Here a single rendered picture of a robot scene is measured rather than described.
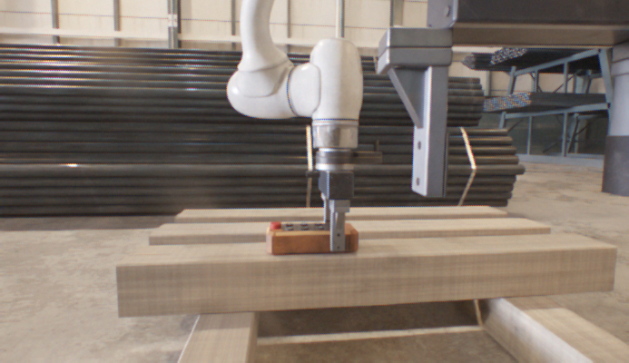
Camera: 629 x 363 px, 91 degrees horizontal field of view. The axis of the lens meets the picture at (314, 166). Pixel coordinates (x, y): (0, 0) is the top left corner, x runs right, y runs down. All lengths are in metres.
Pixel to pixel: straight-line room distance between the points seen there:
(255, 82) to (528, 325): 0.68
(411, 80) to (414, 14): 10.28
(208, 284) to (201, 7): 9.49
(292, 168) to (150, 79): 0.91
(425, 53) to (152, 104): 1.79
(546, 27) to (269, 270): 0.53
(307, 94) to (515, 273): 0.55
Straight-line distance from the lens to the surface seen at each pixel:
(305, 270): 0.62
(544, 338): 0.73
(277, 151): 1.66
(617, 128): 0.29
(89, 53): 2.65
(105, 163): 1.85
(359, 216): 0.95
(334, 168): 0.59
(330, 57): 0.60
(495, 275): 0.76
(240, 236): 0.77
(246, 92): 0.66
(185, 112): 1.88
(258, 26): 0.64
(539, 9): 0.23
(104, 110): 2.04
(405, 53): 0.20
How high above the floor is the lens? 0.42
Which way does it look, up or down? 5 degrees down
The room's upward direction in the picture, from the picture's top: 1 degrees clockwise
